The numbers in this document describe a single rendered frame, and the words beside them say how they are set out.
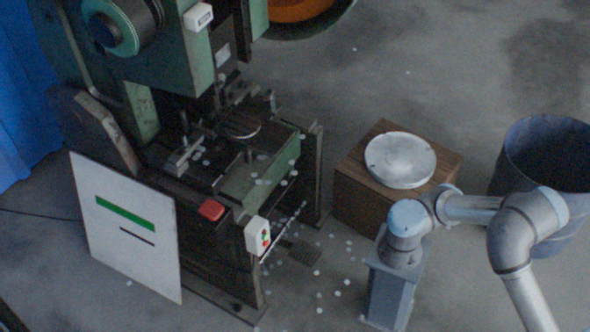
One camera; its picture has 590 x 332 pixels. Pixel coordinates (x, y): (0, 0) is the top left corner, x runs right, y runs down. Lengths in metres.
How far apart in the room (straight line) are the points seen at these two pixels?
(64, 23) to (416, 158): 1.42
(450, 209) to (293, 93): 1.60
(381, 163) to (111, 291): 1.26
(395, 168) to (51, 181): 1.70
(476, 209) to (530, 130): 0.94
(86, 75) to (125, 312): 1.01
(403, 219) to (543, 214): 0.45
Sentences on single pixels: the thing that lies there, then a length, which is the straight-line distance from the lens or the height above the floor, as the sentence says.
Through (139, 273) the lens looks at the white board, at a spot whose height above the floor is 0.07.
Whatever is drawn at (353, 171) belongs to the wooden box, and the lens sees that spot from 2.34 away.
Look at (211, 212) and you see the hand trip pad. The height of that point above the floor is 0.76.
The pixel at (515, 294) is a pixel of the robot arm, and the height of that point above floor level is 0.83.
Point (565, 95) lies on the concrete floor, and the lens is 3.46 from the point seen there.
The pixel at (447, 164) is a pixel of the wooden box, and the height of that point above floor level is 0.35.
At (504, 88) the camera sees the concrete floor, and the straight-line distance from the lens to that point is 3.40.
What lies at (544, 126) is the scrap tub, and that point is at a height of 0.41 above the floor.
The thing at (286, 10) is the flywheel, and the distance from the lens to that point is 1.98.
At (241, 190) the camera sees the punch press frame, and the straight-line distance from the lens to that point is 1.91.
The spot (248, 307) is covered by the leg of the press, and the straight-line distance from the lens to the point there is 2.37.
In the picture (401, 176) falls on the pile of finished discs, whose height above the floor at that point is 0.38.
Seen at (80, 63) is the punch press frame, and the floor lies 0.99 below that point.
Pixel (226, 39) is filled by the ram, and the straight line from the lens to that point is 1.75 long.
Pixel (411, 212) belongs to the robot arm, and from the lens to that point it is 1.83.
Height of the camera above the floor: 2.14
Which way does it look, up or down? 49 degrees down
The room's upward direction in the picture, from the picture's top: 3 degrees counter-clockwise
